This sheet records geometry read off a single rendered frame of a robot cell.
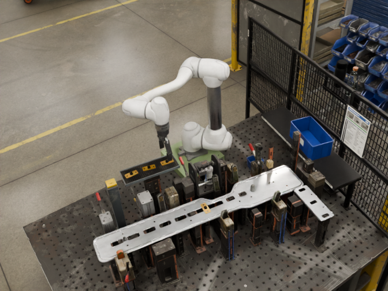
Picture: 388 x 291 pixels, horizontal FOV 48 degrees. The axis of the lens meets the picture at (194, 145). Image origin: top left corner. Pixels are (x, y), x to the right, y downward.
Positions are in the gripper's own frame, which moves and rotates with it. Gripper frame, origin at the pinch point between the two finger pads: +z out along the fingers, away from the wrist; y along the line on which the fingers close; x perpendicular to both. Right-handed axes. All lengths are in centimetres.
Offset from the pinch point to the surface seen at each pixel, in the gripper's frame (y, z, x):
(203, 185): 12.4, 27.5, 19.7
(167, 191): 17.1, 16.0, -7.1
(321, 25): -144, 29, 233
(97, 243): 30, 24, -58
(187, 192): 18.7, 21.8, 5.4
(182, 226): 40.5, 24.0, -7.8
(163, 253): 55, 21, -26
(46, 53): -429, 125, -37
